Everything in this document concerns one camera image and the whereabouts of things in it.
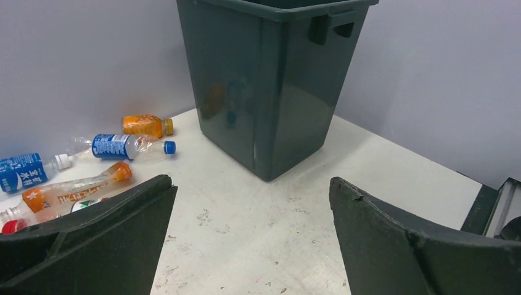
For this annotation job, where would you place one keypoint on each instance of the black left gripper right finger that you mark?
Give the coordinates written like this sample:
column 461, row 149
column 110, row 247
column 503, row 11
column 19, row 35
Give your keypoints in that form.
column 387, row 250

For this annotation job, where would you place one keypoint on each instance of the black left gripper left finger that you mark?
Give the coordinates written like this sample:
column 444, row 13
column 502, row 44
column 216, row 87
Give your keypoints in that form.
column 112, row 247

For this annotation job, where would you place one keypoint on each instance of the dark green plastic bin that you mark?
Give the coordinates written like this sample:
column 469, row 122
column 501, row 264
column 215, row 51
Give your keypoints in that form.
column 267, row 75

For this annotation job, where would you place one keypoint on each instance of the flattened orange label bottle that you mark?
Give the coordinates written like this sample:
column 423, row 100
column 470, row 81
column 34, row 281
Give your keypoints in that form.
column 39, row 198

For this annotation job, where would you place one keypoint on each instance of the Nongfu bottle red white label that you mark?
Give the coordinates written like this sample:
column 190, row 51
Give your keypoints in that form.
column 30, row 219

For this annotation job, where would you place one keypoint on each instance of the blue label bottle blue cap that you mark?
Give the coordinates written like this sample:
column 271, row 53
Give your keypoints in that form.
column 135, row 148

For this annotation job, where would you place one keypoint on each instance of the clear bottle blue label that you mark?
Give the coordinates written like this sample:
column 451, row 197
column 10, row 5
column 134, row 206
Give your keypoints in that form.
column 29, row 170

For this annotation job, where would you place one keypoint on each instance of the orange juice bottle far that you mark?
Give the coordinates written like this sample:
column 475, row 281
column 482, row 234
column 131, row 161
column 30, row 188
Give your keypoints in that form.
column 148, row 124

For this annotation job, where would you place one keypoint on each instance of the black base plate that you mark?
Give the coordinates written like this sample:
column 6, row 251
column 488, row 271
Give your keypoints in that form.
column 495, row 213

